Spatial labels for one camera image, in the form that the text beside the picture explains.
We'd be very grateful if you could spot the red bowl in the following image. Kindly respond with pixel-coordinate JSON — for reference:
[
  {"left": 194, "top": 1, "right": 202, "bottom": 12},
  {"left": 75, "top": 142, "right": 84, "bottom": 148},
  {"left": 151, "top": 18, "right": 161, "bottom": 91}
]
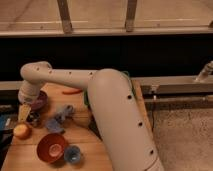
[{"left": 36, "top": 133, "right": 68, "bottom": 164}]

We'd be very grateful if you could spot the purple bowl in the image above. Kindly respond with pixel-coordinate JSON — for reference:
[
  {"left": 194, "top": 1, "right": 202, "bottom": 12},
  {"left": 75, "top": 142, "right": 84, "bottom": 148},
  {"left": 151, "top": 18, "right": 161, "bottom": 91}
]
[{"left": 31, "top": 91, "right": 48, "bottom": 111}]

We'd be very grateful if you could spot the yellow red apple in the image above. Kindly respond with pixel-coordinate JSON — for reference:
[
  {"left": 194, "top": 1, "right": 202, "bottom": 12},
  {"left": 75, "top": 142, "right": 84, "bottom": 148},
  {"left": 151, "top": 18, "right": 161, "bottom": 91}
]
[{"left": 13, "top": 123, "right": 31, "bottom": 139}]

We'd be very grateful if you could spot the blue grey cloth toy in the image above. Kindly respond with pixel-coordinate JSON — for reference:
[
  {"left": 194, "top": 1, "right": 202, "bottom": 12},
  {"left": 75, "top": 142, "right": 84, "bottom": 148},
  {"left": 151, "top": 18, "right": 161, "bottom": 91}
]
[{"left": 45, "top": 105, "right": 74, "bottom": 133}]

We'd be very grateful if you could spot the blue plastic cup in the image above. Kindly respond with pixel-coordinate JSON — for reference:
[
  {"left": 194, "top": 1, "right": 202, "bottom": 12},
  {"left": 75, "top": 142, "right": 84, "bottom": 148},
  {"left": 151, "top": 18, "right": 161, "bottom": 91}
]
[{"left": 64, "top": 145, "right": 81, "bottom": 164}]

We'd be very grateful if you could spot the orange carrot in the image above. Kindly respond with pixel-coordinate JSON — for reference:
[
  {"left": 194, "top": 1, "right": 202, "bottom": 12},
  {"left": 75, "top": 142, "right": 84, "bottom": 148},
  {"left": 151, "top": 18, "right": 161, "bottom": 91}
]
[{"left": 62, "top": 89, "right": 82, "bottom": 95}]

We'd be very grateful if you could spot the dark metallic can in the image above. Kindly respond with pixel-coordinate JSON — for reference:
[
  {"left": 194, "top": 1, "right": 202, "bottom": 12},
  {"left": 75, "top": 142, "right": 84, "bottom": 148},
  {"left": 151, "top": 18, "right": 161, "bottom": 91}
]
[{"left": 27, "top": 112, "right": 40, "bottom": 127}]

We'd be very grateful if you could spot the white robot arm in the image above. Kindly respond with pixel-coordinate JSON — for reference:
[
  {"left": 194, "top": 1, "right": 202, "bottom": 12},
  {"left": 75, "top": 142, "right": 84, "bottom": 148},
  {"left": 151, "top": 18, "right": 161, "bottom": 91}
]
[{"left": 18, "top": 61, "right": 165, "bottom": 171}]

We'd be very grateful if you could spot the green plastic bin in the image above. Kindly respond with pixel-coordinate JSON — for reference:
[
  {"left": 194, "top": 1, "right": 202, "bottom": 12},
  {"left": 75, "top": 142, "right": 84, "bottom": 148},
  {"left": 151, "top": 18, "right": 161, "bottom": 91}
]
[{"left": 83, "top": 90, "right": 89, "bottom": 106}]

